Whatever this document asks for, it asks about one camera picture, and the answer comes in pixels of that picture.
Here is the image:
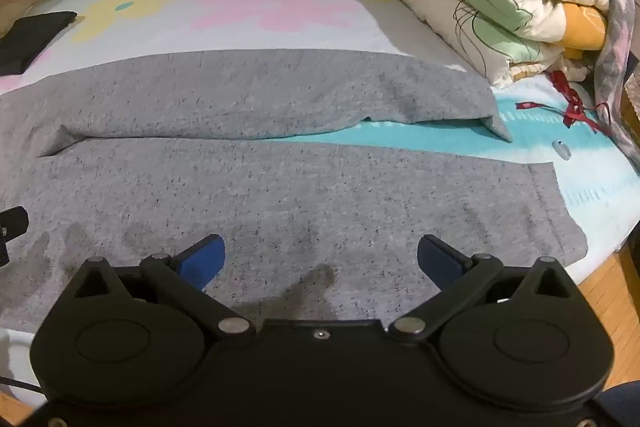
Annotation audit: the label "black folded cloth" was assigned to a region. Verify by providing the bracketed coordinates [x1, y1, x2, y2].
[0, 11, 78, 76]

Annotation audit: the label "red ribbon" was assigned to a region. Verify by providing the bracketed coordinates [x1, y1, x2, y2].
[515, 71, 613, 135]

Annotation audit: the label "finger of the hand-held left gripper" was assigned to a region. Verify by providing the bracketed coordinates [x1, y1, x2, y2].
[0, 206, 29, 265]

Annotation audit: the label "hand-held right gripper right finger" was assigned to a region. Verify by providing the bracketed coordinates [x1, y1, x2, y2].
[387, 234, 581, 340]

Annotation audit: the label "flower-printed bed sheet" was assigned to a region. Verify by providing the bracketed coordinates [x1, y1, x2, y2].
[0, 0, 640, 358]

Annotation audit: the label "black cable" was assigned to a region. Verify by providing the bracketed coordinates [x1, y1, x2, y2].
[0, 377, 46, 397]

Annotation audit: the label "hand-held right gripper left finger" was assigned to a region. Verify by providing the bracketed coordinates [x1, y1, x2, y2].
[67, 234, 253, 340]

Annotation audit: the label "grey and pink blanket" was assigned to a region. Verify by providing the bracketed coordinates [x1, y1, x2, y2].
[492, 0, 640, 168]

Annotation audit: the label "grey pants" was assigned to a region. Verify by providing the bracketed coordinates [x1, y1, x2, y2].
[0, 48, 590, 333]

